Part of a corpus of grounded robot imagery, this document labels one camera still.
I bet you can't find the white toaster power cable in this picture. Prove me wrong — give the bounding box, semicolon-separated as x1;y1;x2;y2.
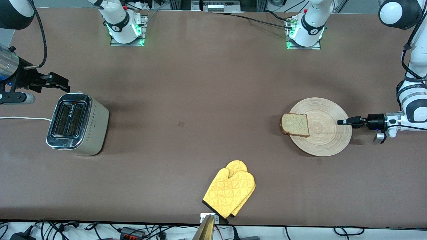
0;116;52;122

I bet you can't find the white power strip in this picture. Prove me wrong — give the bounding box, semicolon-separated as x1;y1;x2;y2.
202;0;241;13

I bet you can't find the black looped floor cable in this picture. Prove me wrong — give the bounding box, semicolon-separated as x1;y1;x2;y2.
334;226;365;236

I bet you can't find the yellow quilted oven mitt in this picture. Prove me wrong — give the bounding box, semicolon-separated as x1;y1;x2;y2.
202;168;256;224
226;160;256;218

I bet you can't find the round wooden plate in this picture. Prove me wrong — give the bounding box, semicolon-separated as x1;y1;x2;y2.
289;97;352;157

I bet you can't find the red and black adapter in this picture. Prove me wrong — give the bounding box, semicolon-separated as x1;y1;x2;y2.
120;227;146;239

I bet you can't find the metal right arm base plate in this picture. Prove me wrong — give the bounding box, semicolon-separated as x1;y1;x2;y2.
110;15;148;47

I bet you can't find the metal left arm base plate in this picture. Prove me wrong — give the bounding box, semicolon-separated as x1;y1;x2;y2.
286;17;322;50

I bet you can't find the slice of bread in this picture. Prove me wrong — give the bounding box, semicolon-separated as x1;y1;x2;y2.
281;113;310;138

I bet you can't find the white table edge bracket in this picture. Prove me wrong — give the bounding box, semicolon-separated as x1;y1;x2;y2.
200;213;220;224

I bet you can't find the thick black base cable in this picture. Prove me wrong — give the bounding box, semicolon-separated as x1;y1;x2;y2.
265;11;291;22

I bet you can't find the gold camera stand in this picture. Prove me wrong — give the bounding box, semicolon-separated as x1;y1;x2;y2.
192;214;215;240

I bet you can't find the black right arm hose cable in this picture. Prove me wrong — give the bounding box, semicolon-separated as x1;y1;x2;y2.
24;0;48;70

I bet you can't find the black power adapter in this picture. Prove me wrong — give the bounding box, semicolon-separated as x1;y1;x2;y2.
9;232;36;240

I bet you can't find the silver two-slot toaster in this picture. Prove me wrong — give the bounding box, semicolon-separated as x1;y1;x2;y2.
46;93;110;156

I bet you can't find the thin black table cable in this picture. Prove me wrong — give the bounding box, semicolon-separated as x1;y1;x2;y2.
212;12;294;30

